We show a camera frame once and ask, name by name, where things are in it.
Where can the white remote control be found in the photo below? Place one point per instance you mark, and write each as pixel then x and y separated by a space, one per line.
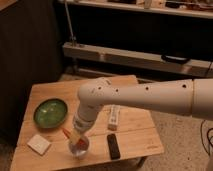
pixel 114 117

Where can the black object on shelf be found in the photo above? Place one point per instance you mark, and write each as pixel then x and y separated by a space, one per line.
pixel 176 60

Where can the black remote control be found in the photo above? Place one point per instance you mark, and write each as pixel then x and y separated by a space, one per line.
pixel 113 147

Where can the wooden shelf unit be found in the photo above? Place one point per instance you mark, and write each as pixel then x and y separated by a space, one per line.
pixel 133 36

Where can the metal pole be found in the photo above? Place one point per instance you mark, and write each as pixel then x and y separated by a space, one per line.
pixel 72 37

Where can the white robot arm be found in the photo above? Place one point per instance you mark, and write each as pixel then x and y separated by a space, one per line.
pixel 191 97

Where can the green ceramic bowl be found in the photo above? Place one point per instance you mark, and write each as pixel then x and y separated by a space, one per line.
pixel 50 113

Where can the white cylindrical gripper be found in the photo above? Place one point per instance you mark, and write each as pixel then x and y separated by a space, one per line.
pixel 81 126

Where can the clear glass cup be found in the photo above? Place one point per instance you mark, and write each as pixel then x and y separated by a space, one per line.
pixel 80 149

